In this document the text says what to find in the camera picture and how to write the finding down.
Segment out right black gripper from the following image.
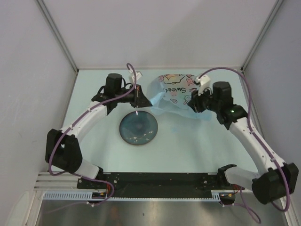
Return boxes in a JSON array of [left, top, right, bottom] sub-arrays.
[[187, 85, 220, 113]]

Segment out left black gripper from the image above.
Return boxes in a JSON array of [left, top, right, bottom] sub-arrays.
[[115, 84, 152, 108]]

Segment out light blue printed plastic bag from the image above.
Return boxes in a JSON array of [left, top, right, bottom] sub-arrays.
[[146, 74, 212, 121]]

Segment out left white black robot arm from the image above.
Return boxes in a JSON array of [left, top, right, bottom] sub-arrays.
[[45, 72, 152, 188]]

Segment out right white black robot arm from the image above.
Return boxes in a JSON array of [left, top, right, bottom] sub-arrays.
[[188, 80, 299, 204]]

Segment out dark blue ceramic plate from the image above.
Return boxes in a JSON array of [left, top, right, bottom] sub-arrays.
[[119, 111, 158, 146]]

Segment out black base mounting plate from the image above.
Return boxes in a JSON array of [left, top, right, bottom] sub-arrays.
[[77, 171, 246, 198]]

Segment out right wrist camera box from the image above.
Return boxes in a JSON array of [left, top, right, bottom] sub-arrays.
[[194, 75, 211, 96]]

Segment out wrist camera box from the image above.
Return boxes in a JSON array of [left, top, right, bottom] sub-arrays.
[[128, 71, 143, 84], [194, 75, 211, 96]]

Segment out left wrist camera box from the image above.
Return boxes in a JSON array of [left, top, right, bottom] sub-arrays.
[[128, 71, 143, 84]]

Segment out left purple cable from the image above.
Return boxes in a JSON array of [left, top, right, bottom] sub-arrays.
[[48, 63, 139, 177]]

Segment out purple cable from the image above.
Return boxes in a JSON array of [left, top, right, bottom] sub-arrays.
[[196, 67, 291, 212], [48, 63, 139, 177]]

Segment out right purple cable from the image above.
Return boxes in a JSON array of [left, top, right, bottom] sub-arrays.
[[196, 67, 291, 212]]

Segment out white slotted cable duct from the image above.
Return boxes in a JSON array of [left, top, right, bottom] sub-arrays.
[[43, 191, 221, 202]]

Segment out aluminium frame rail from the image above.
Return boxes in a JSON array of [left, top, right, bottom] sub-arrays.
[[34, 172, 78, 191]]

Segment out right corner aluminium post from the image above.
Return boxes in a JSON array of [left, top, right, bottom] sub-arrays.
[[240, 0, 285, 73]]

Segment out corner aluminium post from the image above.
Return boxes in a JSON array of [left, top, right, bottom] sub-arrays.
[[34, 0, 79, 74], [240, 0, 285, 73]]

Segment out left corner aluminium post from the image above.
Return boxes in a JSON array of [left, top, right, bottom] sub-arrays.
[[34, 0, 79, 74]]

